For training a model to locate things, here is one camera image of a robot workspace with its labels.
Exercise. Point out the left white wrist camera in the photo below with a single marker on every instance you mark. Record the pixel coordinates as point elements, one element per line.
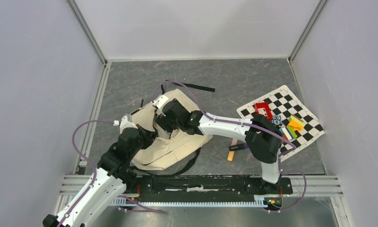
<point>125,122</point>

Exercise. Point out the red toy block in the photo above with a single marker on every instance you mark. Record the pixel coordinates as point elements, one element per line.
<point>263,108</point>

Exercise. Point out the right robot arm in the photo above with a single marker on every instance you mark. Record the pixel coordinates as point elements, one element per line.
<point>261,136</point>

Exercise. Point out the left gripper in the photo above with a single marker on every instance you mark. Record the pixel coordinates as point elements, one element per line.
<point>150,136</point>

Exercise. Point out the black white chessboard mat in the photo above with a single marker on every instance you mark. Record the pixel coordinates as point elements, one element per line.
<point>284,104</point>

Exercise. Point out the purple highlighter pen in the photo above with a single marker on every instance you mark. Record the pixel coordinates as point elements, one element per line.
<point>238,147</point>

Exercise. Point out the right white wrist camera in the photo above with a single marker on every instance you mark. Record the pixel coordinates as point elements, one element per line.
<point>160,102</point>

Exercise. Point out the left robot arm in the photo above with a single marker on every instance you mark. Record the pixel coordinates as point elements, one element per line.
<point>110,179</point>

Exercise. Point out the colourful toy block pile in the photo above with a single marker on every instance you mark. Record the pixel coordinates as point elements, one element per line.
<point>292,130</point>

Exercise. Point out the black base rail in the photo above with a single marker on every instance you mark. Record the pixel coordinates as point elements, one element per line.
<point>208,191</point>

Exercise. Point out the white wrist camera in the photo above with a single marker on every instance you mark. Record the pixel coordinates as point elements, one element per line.
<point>160,102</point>
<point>125,122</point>

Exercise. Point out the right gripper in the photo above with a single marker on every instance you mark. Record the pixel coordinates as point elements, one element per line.
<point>162,119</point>

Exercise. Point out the beige canvas backpack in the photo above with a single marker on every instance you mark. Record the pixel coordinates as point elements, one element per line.
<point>169,147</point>

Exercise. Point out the blue owl figure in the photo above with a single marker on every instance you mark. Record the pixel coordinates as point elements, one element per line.
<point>277,120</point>

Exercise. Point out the orange highlighter pen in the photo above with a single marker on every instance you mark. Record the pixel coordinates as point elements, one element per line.
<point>230,156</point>

